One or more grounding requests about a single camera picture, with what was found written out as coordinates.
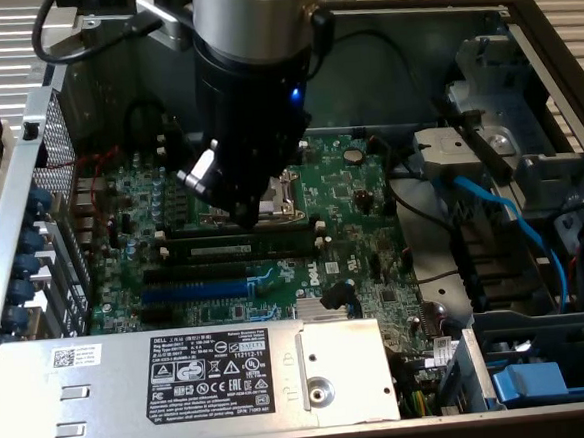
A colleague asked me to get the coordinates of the long black expansion slot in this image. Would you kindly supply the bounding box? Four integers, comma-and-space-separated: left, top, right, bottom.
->
142, 261, 250, 286

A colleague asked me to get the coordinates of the yellow black power wire bundle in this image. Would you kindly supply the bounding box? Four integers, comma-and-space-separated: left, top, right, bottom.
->
394, 349, 437, 420

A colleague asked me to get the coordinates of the short black expansion slot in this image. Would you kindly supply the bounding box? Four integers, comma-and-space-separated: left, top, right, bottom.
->
140, 307, 174, 325

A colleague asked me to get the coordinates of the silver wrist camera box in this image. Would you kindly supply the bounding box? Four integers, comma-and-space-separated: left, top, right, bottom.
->
134, 0, 196, 53

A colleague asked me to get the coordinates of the silver power supply black label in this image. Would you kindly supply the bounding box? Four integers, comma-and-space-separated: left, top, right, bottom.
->
0, 313, 402, 438

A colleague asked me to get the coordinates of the grey metal disk bay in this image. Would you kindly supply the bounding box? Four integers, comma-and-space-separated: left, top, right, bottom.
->
452, 30, 559, 166

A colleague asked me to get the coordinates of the white barcode tag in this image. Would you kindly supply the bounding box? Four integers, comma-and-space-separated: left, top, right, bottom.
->
427, 335, 458, 369

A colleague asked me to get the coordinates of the thin red wire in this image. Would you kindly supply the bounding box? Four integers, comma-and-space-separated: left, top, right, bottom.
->
74, 144, 126, 235

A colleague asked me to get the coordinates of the silver metal drive bracket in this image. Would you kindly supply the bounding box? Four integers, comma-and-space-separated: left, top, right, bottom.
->
412, 121, 518, 181

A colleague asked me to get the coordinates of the thin black cable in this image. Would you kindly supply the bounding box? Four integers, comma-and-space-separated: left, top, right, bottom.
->
331, 25, 420, 137

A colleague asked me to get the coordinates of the black round case speaker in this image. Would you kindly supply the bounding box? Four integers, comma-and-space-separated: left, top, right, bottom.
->
121, 96, 169, 159

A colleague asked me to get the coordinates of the black round cable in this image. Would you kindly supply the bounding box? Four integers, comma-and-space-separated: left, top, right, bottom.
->
386, 165, 457, 238

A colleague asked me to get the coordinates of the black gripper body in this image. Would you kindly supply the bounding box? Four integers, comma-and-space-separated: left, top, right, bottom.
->
195, 36, 322, 221

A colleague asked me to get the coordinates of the blue slot retainer clip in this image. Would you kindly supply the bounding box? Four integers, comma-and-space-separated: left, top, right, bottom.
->
23, 191, 53, 220
8, 277, 37, 304
12, 252, 42, 279
2, 302, 33, 330
17, 226, 49, 253

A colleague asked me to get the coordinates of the blue SATA cable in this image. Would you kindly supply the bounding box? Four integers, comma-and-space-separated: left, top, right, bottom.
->
431, 164, 573, 315

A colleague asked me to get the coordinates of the silver chipset heatsink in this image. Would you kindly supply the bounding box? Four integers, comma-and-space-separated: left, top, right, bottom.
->
296, 293, 364, 326

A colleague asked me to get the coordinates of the silver CPU socket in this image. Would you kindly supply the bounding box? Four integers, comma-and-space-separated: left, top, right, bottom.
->
193, 168, 301, 232

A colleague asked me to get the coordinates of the dark SATA plug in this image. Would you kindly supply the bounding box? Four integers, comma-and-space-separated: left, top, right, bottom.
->
318, 276, 363, 314

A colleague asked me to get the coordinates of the black plastic drive caddy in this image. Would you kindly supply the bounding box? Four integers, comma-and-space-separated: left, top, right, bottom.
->
446, 198, 574, 319

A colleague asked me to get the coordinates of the blue expansion slot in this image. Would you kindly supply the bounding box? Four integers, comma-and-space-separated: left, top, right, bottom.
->
140, 279, 258, 306

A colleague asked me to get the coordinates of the green Dell motherboard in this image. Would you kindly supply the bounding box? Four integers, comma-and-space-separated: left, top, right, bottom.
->
66, 123, 468, 410

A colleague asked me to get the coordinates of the black flat cable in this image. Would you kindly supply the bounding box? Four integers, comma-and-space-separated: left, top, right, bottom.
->
429, 91, 515, 186

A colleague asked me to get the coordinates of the grey metal PC case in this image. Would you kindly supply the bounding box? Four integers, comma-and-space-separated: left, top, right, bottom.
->
0, 0, 584, 438

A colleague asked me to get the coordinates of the blue plastic drive handle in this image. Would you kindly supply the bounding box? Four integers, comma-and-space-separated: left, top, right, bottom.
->
488, 357, 584, 413

